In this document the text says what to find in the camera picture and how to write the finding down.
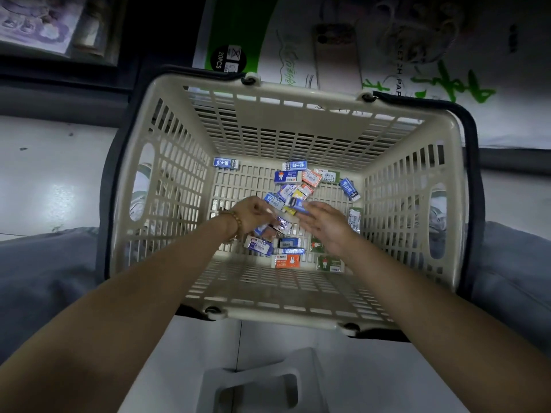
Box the pile of small eraser packets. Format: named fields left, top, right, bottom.
left=213, top=158, right=363, bottom=273

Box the person's right hand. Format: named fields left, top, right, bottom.
left=297, top=201, right=360, bottom=259

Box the person's right leg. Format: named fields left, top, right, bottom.
left=464, top=221, right=551, bottom=358

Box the white plastic stool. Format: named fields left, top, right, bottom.
left=196, top=347, right=330, bottom=413

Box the brown beaded bracelet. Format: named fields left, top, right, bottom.
left=220, top=208, right=244, bottom=244

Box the person's left forearm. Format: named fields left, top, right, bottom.
left=0, top=211, right=242, bottom=413

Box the large white green paper pack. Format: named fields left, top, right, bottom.
left=191, top=0, right=551, bottom=150

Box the framed picture box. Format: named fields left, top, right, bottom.
left=0, top=0, right=122, bottom=67

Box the person's left hand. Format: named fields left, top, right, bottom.
left=231, top=196, right=280, bottom=238

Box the person's right forearm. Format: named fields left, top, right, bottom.
left=338, top=234, right=551, bottom=413

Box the person's leg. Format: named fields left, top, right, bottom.
left=464, top=221, right=551, bottom=358
left=0, top=227, right=108, bottom=367

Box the beige plastic shopping basket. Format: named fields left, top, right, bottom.
left=108, top=72, right=470, bottom=338

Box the dark basket handle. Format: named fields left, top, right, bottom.
left=96, top=64, right=259, bottom=323
left=340, top=91, right=486, bottom=344

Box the person's left leg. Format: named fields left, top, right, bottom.
left=0, top=227, right=108, bottom=367

